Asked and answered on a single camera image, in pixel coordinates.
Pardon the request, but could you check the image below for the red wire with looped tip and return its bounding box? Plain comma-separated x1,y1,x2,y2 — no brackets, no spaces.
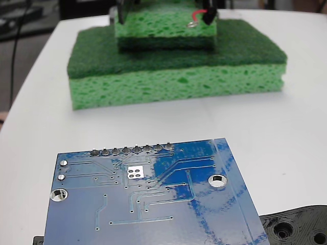
187,9,208,29

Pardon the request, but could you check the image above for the blue circuit board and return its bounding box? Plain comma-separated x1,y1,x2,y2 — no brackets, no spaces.
43,137,270,245

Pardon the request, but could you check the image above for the grey metal object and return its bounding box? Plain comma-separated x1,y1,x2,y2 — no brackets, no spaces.
109,7,118,27

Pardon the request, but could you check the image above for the large green sponge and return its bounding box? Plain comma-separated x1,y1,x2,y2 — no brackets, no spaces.
66,18,288,111

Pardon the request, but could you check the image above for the black plastic bracket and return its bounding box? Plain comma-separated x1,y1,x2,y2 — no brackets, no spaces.
32,204,327,245

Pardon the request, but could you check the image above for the small green sponge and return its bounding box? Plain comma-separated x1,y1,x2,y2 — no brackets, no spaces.
114,0,218,52

